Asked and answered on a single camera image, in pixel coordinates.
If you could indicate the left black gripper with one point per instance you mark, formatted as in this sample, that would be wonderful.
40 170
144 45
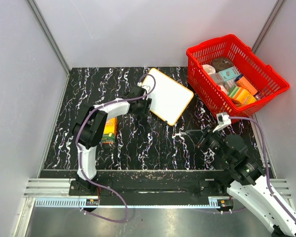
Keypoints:
146 105

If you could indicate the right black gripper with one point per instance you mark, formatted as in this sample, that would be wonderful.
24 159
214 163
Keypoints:
195 135

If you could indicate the yellow framed whiteboard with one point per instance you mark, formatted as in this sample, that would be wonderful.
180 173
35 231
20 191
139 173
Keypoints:
169 98

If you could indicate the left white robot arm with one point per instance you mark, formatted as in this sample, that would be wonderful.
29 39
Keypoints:
89 128

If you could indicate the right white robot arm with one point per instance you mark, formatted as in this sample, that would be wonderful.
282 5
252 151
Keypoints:
244 179

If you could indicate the orange sponge package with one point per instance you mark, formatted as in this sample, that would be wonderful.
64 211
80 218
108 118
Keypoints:
110 130

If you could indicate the yellow sponge pack in basket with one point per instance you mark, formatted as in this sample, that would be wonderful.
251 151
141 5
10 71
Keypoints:
241 96

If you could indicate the pink round container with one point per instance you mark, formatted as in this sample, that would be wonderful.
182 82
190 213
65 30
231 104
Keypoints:
209 69

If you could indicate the red plastic shopping basket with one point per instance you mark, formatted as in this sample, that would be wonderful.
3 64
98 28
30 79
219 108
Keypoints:
213 91

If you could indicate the teal box in basket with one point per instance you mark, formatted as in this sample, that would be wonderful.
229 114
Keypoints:
229 73

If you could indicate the orange bottle blue cap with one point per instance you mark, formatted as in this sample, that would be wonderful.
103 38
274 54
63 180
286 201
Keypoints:
242 81

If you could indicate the brown round lid container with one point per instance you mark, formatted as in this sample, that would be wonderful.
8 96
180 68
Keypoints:
221 63

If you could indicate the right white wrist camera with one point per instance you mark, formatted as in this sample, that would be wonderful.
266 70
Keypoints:
223 121

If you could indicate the aluminium front rail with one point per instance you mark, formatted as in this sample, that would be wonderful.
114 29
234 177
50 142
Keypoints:
56 193

